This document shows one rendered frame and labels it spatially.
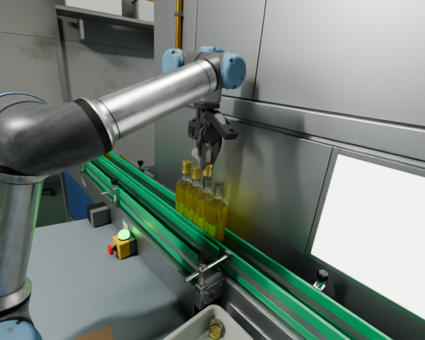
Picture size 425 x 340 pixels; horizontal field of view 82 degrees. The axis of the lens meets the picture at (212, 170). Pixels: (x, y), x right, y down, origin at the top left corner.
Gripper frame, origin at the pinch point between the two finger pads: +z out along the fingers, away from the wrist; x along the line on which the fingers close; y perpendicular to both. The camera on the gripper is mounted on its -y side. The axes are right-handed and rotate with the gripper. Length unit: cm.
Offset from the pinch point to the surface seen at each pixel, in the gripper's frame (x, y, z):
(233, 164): -11.8, -0.9, 1.4
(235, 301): 6.3, -23.3, 35.6
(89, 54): -57, 283, -39
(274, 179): -11.7, -18.3, 0.9
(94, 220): 23, 50, 39
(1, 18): 19, 301, -65
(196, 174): 1.1, 4.4, 4.5
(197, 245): 6.2, -4.2, 26.9
